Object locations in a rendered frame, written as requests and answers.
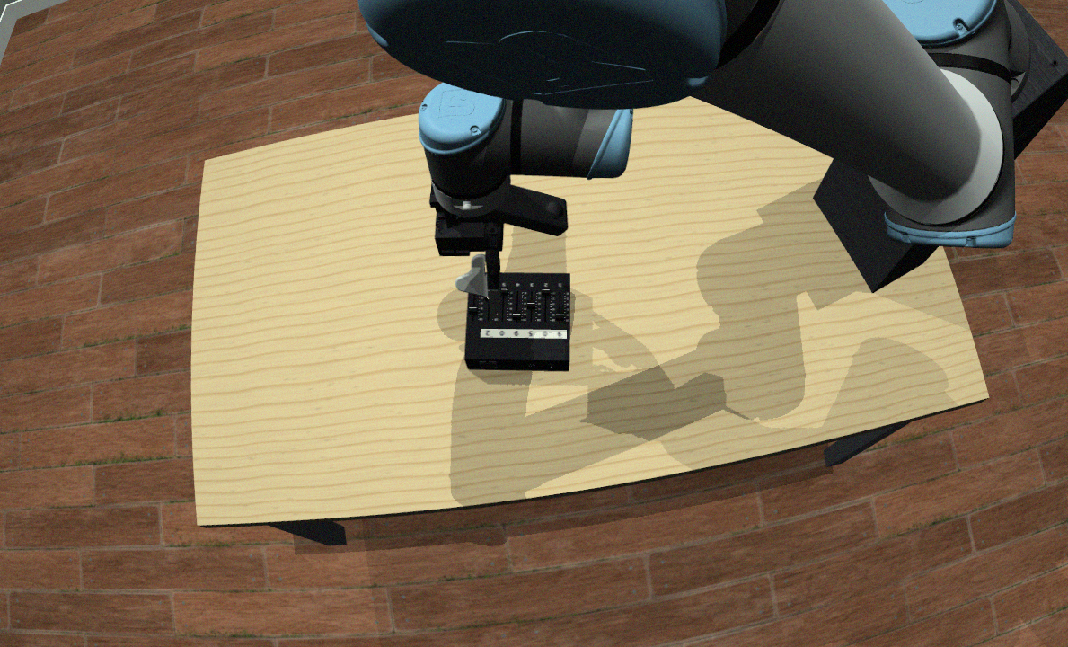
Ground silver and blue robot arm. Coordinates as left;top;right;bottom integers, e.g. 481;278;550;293
358;0;1031;248

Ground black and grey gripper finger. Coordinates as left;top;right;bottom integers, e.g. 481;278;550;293
455;244;502;317

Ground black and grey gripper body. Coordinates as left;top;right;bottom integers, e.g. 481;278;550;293
429;186;504;256

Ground black lighting desk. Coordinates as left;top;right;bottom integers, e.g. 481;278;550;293
464;272;570;370

